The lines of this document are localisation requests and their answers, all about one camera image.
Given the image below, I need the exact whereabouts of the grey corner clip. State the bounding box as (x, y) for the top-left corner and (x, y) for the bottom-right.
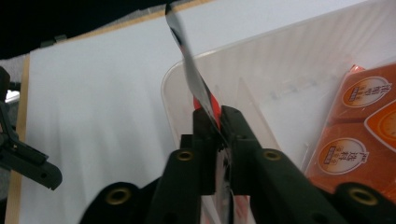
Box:
(39, 33), (69, 49)

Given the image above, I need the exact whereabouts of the orange snack pack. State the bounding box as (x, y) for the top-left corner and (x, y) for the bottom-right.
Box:
(304, 61), (396, 203)

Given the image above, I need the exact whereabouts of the red clear wrapper packet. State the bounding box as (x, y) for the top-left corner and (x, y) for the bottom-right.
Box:
(163, 2), (251, 224)

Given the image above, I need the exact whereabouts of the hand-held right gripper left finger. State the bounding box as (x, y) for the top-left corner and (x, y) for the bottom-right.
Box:
(145, 107), (219, 224)

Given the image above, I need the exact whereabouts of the clear plastic container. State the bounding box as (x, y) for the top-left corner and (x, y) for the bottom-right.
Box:
(160, 0), (396, 200)

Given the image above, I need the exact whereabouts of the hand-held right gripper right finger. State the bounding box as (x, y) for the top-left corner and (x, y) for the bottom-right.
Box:
(220, 105), (347, 224)

